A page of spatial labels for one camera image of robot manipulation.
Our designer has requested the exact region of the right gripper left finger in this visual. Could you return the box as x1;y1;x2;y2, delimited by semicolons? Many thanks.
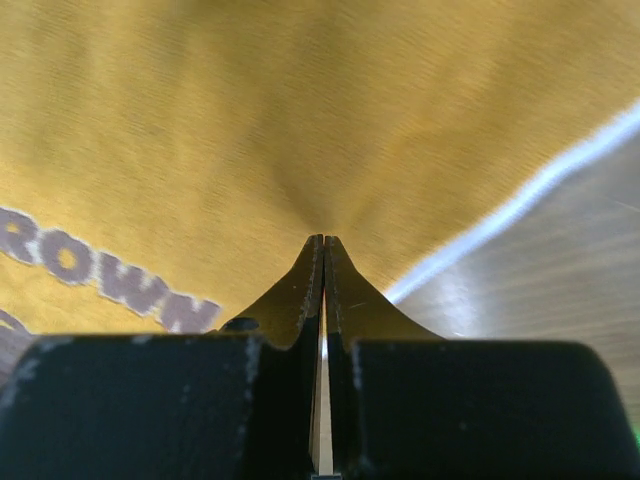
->
1;235;324;479

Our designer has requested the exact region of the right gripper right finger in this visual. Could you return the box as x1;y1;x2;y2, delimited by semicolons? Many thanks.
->
324;236;639;479

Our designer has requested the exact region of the brown towel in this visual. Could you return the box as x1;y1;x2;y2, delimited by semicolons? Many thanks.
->
1;1;639;370

